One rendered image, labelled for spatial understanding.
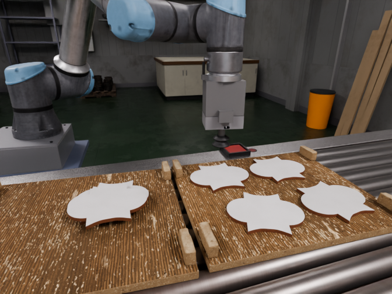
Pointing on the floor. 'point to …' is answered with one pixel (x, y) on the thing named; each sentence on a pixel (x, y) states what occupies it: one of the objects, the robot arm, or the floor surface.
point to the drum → (319, 108)
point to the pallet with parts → (102, 87)
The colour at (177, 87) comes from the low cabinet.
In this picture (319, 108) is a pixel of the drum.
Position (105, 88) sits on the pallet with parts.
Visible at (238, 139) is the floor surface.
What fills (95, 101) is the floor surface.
